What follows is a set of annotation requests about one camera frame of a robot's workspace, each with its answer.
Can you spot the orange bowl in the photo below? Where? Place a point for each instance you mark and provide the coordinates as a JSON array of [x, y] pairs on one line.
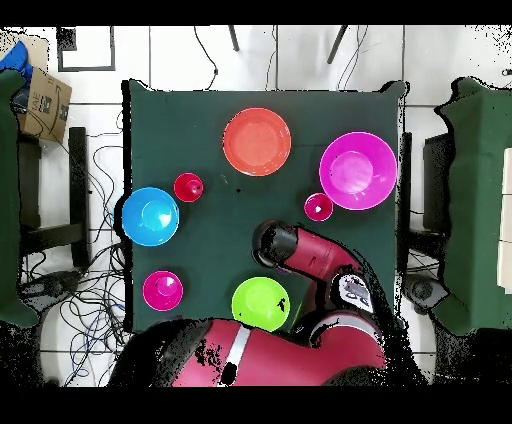
[[256, 142]]

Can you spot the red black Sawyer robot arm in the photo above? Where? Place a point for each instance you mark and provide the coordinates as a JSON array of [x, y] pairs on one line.
[[312, 256]]

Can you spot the red cup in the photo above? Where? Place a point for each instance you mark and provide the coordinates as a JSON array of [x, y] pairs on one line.
[[318, 208], [186, 188]]

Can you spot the green bowl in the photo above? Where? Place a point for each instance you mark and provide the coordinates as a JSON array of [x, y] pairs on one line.
[[258, 304]]

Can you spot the large blue bowl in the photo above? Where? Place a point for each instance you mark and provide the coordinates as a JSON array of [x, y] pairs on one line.
[[150, 216]]

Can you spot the large pink bowl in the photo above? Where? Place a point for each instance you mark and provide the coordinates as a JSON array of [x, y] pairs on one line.
[[358, 170]]

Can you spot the dark green tablecloth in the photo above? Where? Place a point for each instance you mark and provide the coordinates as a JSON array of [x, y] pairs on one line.
[[180, 120]]

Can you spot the small red bowl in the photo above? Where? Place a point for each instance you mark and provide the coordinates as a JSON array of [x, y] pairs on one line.
[[162, 292]]

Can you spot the grey chair leg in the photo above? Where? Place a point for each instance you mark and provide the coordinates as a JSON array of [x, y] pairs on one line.
[[234, 38], [337, 44]]

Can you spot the black metal stand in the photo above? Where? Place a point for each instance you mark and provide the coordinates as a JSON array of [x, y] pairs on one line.
[[436, 180], [78, 180]]

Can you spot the green cloth covered table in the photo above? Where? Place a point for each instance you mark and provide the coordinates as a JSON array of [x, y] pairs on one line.
[[8, 200], [476, 200]]

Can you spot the printed cardboard box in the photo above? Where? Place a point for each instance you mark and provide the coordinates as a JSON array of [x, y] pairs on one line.
[[44, 104]]

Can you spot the white box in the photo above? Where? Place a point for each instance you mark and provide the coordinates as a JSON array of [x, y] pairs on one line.
[[506, 200]]

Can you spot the plain cardboard box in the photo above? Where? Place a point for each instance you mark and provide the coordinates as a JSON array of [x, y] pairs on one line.
[[38, 50]]

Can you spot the blue bag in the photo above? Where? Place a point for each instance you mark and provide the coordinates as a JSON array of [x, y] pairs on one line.
[[16, 60]]

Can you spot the black pedestal foot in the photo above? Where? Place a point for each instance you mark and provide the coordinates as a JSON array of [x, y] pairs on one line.
[[48, 286], [424, 290]]

